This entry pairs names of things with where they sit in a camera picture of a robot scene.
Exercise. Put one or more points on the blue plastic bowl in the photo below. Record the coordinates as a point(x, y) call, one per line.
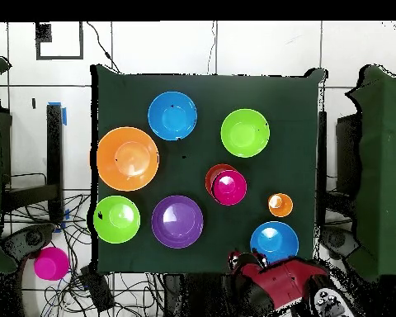
point(172, 115)
point(274, 241)

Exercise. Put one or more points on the pink plastic bowl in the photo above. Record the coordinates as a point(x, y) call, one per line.
point(229, 187)

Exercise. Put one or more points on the red plastic bowl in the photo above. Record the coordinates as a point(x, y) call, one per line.
point(211, 175)

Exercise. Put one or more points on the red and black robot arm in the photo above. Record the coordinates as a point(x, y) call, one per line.
point(283, 280)

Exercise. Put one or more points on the orange plastic cup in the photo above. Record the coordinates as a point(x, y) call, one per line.
point(280, 205)

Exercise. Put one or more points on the purple plastic bowl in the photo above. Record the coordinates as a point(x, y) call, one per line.
point(177, 221)

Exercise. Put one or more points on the green plastic bowl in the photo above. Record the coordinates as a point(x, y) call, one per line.
point(245, 133)
point(116, 219)

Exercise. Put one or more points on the black box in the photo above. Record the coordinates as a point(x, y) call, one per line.
point(348, 148)
point(5, 145)

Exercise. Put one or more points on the black power strip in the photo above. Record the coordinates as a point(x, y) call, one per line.
point(97, 290)

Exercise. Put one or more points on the large orange plastic bowl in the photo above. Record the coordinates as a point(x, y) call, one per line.
point(127, 158)

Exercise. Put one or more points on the dark green tablecloth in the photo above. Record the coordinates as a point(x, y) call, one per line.
point(283, 99)

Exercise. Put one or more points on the pink plastic cup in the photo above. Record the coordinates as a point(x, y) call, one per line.
point(51, 263)

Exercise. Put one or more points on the black stand with blue tape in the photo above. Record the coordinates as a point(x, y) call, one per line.
point(54, 148)

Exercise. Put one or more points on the dark square floor frame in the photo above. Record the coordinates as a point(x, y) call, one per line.
point(43, 33)

